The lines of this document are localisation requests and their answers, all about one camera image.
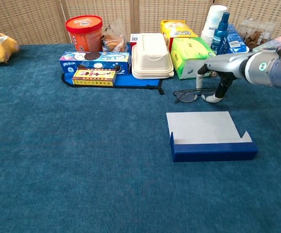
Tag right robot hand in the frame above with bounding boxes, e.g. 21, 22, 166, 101
195, 52, 250, 104

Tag black wire-frame eyeglasses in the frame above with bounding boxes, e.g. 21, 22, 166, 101
173, 88, 228, 104

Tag blue glasses case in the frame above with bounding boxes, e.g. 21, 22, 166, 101
166, 111, 259, 163

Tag blue white carton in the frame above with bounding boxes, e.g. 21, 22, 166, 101
222, 23, 250, 56

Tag blue spray bottle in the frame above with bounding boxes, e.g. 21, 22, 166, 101
211, 11, 231, 55

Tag green tissue pack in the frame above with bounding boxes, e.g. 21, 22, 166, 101
171, 37, 218, 80

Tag white plastic bottle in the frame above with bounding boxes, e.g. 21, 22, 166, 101
200, 4, 228, 49

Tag clear box brown items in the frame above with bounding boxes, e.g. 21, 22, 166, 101
237, 18, 279, 50

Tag yellow snack box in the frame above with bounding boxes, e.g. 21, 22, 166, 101
160, 19, 199, 53

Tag beige lidded lunch box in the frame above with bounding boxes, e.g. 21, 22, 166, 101
131, 33, 175, 80

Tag blue pouch black trim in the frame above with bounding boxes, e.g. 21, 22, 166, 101
61, 71, 165, 95

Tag small white red box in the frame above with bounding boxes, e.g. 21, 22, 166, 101
130, 33, 141, 53

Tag bagged brown pastry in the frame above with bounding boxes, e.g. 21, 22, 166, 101
102, 18, 129, 53

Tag blue cookie box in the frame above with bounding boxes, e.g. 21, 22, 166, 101
59, 50, 132, 76

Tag small yellow red box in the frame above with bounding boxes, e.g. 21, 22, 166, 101
71, 68, 117, 87

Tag red snack tub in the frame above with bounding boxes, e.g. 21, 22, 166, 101
65, 15, 104, 52

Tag wicker folding screen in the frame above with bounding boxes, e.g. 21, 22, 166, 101
0, 0, 281, 46

